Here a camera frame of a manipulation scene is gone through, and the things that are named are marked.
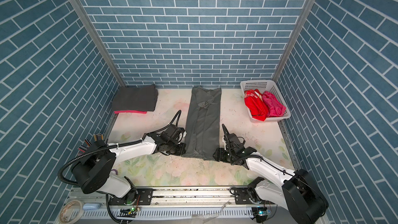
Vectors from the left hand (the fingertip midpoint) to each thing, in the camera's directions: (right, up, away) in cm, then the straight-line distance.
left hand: (187, 152), depth 86 cm
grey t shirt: (+8, +7, +8) cm, 14 cm away
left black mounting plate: (-21, -17, -14) cm, 30 cm away
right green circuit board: (+36, -23, -16) cm, 46 cm away
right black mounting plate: (+28, -17, -13) cm, 35 cm away
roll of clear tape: (-52, -23, -15) cm, 58 cm away
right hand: (+16, -1, -1) cm, 16 cm away
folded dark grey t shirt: (-38, +31, +25) cm, 55 cm away
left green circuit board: (-26, -24, -14) cm, 38 cm away
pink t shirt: (+55, +24, +13) cm, 62 cm away
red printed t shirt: (+41, +30, +10) cm, 52 cm away
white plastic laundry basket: (+59, +40, +29) cm, 77 cm away
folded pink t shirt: (-41, +22, +19) cm, 50 cm away
